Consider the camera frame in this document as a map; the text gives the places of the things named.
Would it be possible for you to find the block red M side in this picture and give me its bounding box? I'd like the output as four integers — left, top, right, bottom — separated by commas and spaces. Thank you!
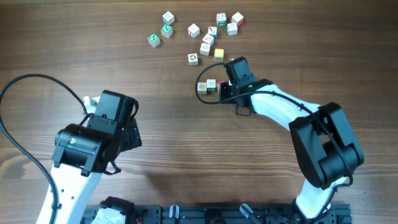
231, 12, 244, 26

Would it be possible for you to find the green n block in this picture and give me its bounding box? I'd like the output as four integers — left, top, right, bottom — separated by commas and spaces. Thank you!
161, 24, 173, 39
147, 33, 160, 47

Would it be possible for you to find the block green Z side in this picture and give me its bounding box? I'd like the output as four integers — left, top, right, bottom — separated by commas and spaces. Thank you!
216, 13, 227, 26

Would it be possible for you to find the block blue side centre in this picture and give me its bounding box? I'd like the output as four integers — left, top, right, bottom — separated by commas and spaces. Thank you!
208, 27, 218, 39

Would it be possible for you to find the green N block upper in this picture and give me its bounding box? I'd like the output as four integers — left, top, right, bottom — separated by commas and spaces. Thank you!
161, 24, 173, 39

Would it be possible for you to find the right camera black cable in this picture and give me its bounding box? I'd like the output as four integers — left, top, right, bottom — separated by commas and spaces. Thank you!
195, 62, 354, 220

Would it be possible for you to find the block red picture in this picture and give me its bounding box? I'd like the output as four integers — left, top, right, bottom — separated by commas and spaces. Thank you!
197, 82, 207, 95

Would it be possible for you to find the plain white block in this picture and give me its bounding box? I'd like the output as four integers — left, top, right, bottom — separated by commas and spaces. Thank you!
188, 24, 200, 38

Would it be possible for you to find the green N block left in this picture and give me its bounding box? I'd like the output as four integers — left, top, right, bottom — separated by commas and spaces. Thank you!
147, 33, 160, 47

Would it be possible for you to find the yellow block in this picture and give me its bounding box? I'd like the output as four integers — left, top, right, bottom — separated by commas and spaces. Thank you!
214, 49, 224, 61

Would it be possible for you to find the camera black cable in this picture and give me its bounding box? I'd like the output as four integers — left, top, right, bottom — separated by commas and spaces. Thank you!
0, 73, 90, 224
195, 62, 354, 220

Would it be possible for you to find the red U block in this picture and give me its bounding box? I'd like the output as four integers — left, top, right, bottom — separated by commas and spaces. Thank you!
216, 81, 224, 93

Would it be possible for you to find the block blue sketch right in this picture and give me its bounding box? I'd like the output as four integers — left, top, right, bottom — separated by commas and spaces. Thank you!
226, 22, 238, 35

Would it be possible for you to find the block green V side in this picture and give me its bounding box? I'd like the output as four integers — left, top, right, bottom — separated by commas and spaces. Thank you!
206, 79, 216, 92

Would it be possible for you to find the block tree sketch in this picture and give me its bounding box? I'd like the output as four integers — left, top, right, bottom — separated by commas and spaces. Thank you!
200, 43, 211, 56

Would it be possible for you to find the block dark round picture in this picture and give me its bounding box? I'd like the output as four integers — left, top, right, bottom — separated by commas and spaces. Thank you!
188, 54, 198, 66

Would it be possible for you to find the block blue side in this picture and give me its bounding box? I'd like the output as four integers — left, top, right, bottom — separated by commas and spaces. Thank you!
208, 27, 218, 39
162, 11, 175, 26

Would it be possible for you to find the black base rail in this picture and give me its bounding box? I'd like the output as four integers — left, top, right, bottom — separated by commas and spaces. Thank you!
83, 203, 352, 224

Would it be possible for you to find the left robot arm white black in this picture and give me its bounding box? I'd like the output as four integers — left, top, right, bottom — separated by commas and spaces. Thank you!
37, 90, 142, 223

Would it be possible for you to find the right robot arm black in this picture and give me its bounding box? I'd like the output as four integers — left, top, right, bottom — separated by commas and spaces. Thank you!
220, 57, 364, 223

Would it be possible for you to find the left camera black cable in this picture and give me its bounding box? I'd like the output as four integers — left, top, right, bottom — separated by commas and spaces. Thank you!
0, 73, 90, 224

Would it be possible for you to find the block sketch tilted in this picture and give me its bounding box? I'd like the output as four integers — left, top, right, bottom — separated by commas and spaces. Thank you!
201, 34, 215, 45

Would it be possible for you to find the block blue side top left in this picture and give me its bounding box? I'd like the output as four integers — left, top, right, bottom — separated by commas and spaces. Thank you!
162, 11, 175, 26

